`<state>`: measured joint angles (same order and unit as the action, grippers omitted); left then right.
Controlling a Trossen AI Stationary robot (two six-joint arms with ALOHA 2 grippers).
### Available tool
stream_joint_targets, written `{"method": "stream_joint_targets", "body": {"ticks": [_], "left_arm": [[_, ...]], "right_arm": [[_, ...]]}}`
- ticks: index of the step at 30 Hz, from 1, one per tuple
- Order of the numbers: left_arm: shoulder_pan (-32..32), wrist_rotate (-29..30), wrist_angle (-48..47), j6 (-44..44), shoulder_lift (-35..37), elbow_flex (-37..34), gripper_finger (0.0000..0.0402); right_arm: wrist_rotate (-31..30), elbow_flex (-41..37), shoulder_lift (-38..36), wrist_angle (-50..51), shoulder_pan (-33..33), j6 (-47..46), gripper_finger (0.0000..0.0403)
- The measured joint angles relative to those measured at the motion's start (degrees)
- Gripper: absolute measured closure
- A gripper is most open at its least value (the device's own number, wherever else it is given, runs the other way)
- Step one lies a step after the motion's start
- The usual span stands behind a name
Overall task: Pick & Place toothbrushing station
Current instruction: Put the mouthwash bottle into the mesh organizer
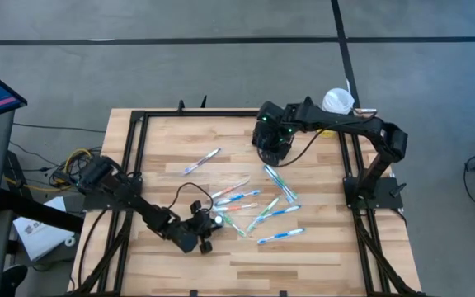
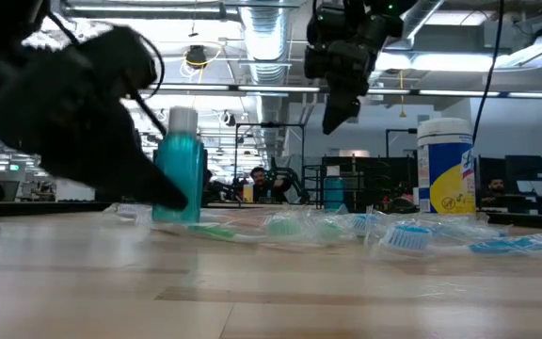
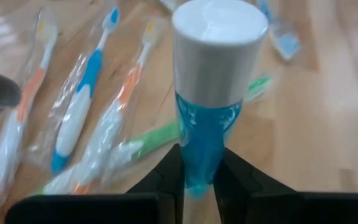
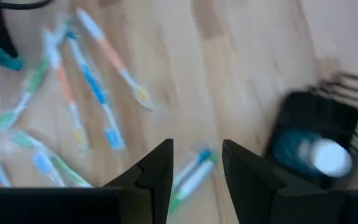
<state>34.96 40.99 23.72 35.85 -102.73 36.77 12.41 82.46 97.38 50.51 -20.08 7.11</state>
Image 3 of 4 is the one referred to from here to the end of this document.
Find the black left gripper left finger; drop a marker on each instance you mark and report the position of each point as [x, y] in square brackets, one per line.
[171, 180]

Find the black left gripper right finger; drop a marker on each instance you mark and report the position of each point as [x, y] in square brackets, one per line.
[232, 183]

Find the green white toothbrush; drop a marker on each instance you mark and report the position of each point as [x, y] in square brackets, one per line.
[154, 138]

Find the orange white toothbrush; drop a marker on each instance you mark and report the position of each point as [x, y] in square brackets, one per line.
[33, 84]
[129, 84]

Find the blue white toothbrush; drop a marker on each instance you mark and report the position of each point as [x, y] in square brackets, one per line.
[286, 45]
[82, 102]

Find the blue bottle with white cap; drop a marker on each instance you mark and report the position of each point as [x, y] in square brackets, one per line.
[216, 62]

